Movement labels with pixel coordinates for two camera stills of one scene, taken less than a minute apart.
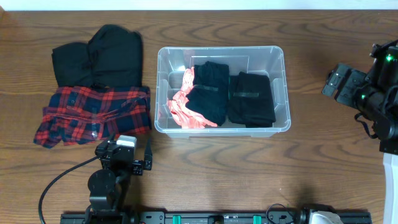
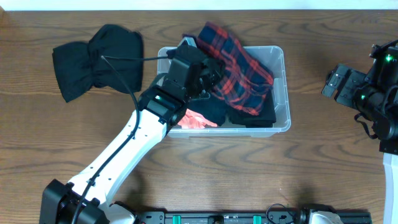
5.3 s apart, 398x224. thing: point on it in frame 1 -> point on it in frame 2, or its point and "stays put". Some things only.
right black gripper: (351, 97) stays put
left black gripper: (130, 163) -> (210, 73)
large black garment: (113, 58) stays put
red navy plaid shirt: (79, 114) -> (242, 81)
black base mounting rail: (208, 218) stays put
